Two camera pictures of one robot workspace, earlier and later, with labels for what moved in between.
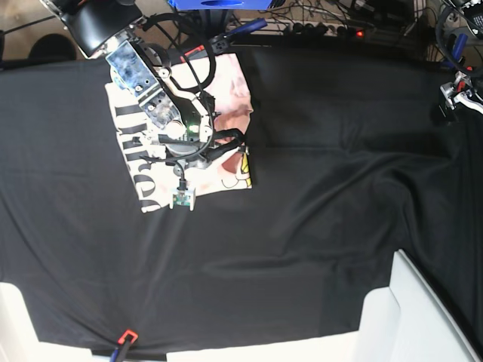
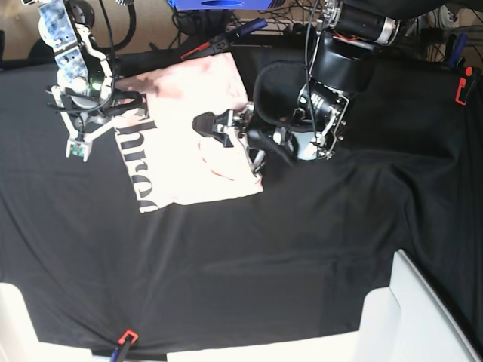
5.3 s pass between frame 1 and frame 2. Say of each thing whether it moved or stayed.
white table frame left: stayed
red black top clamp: stayed
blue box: stayed
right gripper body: moved
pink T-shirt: stayed
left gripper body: moved
